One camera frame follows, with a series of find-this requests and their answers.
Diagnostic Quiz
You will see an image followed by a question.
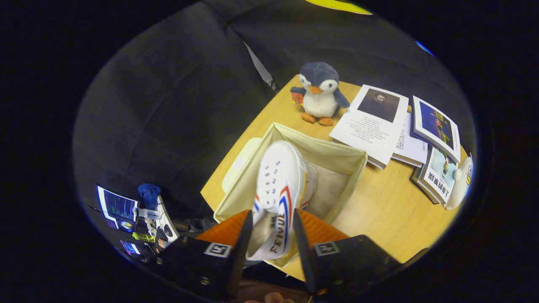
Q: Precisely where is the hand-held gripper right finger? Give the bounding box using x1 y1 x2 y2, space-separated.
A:
292 208 403 295

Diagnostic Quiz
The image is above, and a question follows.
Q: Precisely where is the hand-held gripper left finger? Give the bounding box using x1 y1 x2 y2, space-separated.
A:
158 210 254 301

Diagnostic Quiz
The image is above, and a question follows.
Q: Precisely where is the white striped canvas shoe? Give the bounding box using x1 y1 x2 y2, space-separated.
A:
300 163 318 210
245 140 308 262

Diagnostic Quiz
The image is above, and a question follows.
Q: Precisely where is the beige fabric storage box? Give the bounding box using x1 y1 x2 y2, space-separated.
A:
213 122 368 269

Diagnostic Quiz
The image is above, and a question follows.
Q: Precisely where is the pile of electronic devices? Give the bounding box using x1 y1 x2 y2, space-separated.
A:
120 206 179 257

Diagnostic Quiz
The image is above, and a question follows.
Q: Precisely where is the blue cloth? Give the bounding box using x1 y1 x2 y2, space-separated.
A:
137 183 162 210

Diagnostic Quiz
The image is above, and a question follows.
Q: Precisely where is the dark edged book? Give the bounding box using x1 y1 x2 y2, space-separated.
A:
409 166 440 205

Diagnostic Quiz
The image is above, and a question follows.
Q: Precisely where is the portrait cover book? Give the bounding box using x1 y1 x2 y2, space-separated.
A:
328 84 410 170

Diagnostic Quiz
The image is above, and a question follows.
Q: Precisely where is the white text cover book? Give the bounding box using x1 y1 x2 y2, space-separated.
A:
392 112 429 168

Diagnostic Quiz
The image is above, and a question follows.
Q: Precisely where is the teal picture cover book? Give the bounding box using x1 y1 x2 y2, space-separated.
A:
417 146 459 205

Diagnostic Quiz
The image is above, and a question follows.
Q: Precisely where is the grey penguin plush toy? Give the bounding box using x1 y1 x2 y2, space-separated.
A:
290 61 351 127

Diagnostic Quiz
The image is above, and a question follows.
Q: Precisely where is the white duck plush toy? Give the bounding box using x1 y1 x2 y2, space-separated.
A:
444 154 475 211

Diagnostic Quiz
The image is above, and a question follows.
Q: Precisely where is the blue picture cover book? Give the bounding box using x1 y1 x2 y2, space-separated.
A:
412 95 462 164

